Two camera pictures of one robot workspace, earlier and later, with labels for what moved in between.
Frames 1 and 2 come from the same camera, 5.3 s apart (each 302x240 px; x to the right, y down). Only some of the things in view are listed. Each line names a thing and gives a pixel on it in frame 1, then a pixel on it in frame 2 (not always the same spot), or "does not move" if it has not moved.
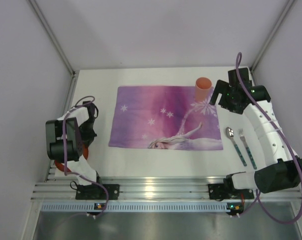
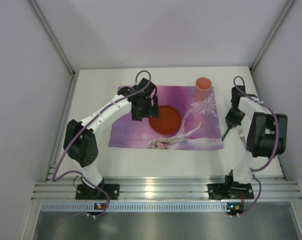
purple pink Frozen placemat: [166, 117] does not move
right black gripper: [221, 90] to [232, 121]
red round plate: [61, 166] to [168, 122]
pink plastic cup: [203, 89] does not move
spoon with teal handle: [229, 132] to [227, 130]
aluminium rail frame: [148, 188] does not move
